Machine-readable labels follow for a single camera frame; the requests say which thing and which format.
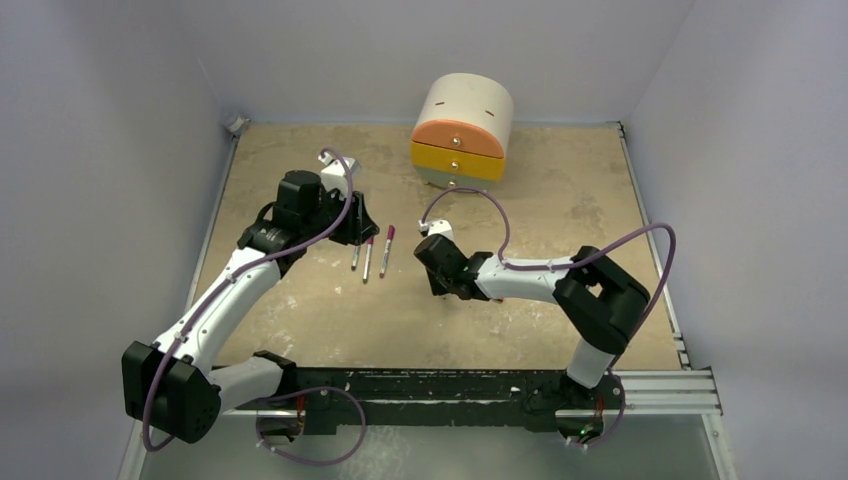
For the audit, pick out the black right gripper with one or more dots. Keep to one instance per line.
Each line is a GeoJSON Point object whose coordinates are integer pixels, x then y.
{"type": "Point", "coordinates": [433, 266]}

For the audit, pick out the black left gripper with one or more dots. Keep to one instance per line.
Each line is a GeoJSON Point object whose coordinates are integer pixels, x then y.
{"type": "Point", "coordinates": [357, 225]}

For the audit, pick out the grey marker pen blue tip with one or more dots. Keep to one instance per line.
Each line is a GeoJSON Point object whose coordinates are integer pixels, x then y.
{"type": "Point", "coordinates": [368, 260]}

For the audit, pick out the grey marker pen green tip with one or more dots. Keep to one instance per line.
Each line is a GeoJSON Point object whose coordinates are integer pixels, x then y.
{"type": "Point", "coordinates": [356, 257]}

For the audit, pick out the grey marker pen red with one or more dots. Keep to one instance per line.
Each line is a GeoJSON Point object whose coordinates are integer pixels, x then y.
{"type": "Point", "coordinates": [386, 251]}

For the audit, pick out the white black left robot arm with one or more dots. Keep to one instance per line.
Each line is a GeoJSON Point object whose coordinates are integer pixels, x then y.
{"type": "Point", "coordinates": [171, 384]}

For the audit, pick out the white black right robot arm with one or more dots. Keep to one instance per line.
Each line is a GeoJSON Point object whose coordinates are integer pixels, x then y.
{"type": "Point", "coordinates": [604, 303]}

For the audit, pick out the round cream drawer cabinet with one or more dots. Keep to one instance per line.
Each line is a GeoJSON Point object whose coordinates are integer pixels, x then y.
{"type": "Point", "coordinates": [462, 134]}

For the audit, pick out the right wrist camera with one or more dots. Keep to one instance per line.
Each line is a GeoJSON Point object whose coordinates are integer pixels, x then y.
{"type": "Point", "coordinates": [436, 227]}

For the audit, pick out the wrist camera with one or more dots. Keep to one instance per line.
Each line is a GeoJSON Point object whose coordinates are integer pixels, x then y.
{"type": "Point", "coordinates": [338, 174]}
{"type": "Point", "coordinates": [436, 227]}

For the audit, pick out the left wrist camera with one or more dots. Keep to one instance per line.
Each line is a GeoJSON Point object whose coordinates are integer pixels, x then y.
{"type": "Point", "coordinates": [338, 174]}

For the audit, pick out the grey corner bracket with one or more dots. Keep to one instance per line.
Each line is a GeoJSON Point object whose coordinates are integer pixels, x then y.
{"type": "Point", "coordinates": [234, 122]}

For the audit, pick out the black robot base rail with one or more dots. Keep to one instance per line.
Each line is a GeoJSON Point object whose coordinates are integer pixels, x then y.
{"type": "Point", "coordinates": [539, 401]}

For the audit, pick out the aluminium frame rail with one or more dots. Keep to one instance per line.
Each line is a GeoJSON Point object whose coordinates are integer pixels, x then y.
{"type": "Point", "coordinates": [671, 392]}

